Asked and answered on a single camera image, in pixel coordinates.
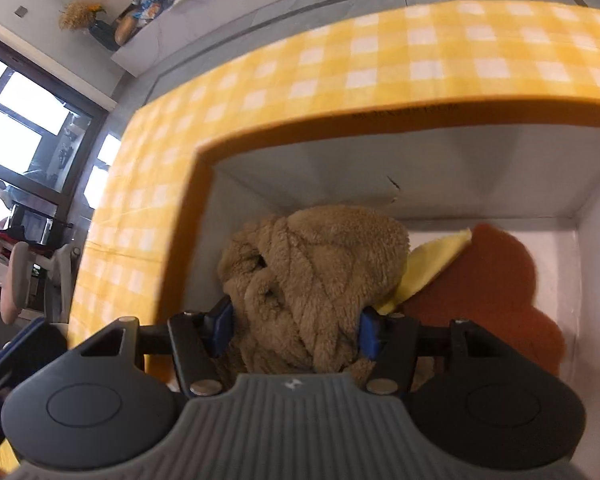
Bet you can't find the yellow cloth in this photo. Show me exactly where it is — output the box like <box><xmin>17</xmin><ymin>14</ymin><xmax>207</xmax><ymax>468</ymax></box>
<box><xmin>375</xmin><ymin>230</ymin><xmax>472</xmax><ymax>315</ymax></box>

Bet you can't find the brown fluffy plush cloth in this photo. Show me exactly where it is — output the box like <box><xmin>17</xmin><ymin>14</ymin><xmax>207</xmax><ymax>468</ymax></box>
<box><xmin>214</xmin><ymin>205</ymin><xmax>410</xmax><ymax>386</ymax></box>

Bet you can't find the brown flower-shaped sponge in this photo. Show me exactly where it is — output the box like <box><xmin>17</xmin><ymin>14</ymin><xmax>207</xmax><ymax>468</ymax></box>
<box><xmin>401</xmin><ymin>223</ymin><xmax>566</xmax><ymax>376</ymax></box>

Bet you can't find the white office chair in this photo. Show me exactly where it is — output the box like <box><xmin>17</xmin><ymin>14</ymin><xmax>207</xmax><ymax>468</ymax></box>
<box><xmin>0</xmin><ymin>242</ymin><xmax>81</xmax><ymax>325</ymax></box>

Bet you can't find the orange storage box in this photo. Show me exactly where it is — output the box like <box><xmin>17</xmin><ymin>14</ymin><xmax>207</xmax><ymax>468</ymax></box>
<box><xmin>157</xmin><ymin>103</ymin><xmax>600</xmax><ymax>479</ymax></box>

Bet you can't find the yellow checkered tablecloth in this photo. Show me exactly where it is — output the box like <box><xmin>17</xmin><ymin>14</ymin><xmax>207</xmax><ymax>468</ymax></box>
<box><xmin>0</xmin><ymin>0</ymin><xmax>600</xmax><ymax>479</ymax></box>

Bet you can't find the dried yellow flower vase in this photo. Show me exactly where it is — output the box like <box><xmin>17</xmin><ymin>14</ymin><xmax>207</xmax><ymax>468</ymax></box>
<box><xmin>58</xmin><ymin>0</ymin><xmax>120</xmax><ymax>52</ymax></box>

